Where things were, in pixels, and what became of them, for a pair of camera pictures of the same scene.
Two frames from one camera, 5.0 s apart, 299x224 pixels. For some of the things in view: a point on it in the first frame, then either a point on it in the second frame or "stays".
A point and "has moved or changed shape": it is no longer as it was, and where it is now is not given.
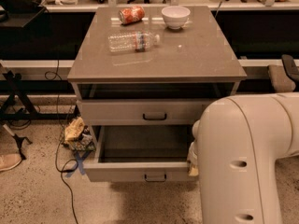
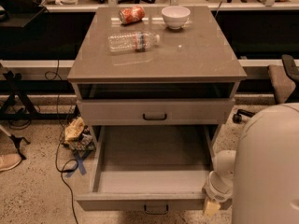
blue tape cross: [80, 162] stays
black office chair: [283, 77] stays
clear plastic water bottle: [131, 41] stays
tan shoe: [9, 161] stays
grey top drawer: [145, 112] stays
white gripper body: [193, 154] -> [217, 190]
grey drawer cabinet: [151, 65] stays
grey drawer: [140, 153] has moved or changed shape
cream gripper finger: [193, 172] -> [212, 208]
